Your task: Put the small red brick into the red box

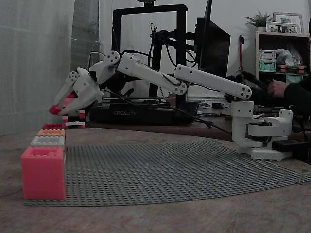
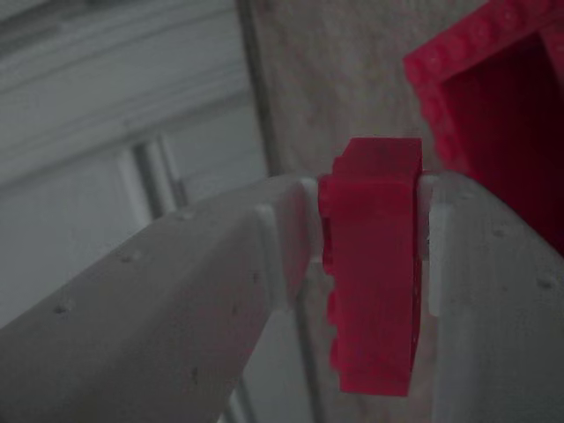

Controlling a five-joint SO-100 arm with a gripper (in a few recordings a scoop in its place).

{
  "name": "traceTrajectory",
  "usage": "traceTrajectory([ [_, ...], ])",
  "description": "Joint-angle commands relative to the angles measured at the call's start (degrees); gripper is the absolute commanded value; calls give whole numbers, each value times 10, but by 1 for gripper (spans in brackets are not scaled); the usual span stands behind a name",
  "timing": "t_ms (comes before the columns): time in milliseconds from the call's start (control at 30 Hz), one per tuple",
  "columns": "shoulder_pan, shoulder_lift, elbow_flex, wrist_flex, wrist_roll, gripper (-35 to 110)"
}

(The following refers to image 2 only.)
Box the small red Lego brick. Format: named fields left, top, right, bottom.
left=316, top=137, right=431, bottom=396

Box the large red lego box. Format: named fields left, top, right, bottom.
left=403, top=0, right=564, bottom=256

